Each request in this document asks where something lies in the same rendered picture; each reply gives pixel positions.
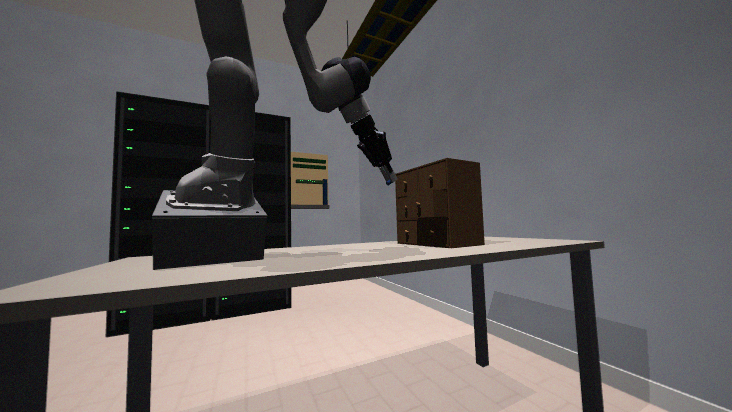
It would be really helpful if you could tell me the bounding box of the brown wooden drawer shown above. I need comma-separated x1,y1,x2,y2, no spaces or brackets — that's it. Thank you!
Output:
396,170,418,196
397,197,412,219
419,161,447,192
398,221,420,244
407,190,448,218
420,220,450,247

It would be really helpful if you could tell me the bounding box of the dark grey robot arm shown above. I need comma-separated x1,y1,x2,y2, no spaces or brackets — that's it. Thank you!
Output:
166,0,371,211

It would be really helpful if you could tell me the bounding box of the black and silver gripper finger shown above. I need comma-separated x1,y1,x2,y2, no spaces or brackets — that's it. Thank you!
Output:
357,138,389,182
366,130,397,183

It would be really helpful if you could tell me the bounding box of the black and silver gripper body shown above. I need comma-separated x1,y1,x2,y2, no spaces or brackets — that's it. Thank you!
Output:
351,115,378,147

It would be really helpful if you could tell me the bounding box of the brown wooden chest of drawers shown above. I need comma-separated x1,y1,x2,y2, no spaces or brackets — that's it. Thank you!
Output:
395,158,485,248

